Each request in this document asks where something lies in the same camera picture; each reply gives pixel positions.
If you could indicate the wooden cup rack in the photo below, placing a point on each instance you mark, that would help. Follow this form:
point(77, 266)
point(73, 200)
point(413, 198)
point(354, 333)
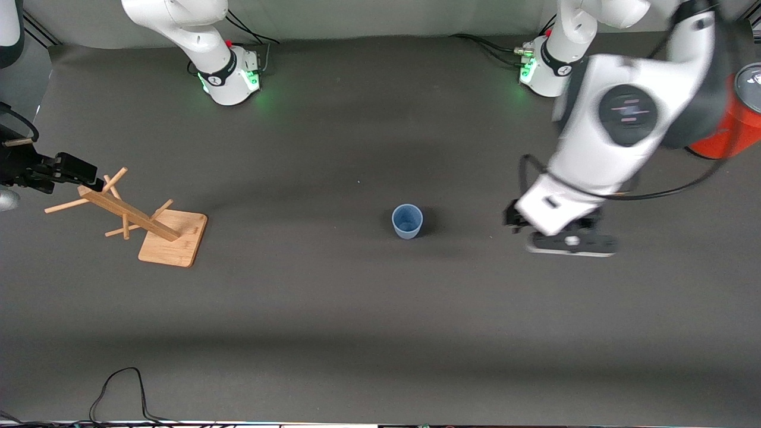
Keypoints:
point(172, 241)

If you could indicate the orange can with grey lid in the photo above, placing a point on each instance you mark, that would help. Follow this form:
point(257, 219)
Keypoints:
point(737, 128)

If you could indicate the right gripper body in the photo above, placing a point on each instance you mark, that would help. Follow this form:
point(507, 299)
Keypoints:
point(22, 166)

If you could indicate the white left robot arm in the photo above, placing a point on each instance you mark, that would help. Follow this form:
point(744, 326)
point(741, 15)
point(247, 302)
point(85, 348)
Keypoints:
point(594, 148)

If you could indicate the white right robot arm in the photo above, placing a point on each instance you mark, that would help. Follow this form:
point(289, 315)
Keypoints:
point(196, 35)

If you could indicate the metal frame rail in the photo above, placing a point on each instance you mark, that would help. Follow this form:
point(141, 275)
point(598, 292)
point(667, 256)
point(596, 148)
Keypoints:
point(41, 28)

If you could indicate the light blue plastic cup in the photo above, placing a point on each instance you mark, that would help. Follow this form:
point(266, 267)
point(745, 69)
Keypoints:
point(407, 221)

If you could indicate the dark grey table cover sheet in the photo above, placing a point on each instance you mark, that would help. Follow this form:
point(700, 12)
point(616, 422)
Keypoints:
point(380, 297)

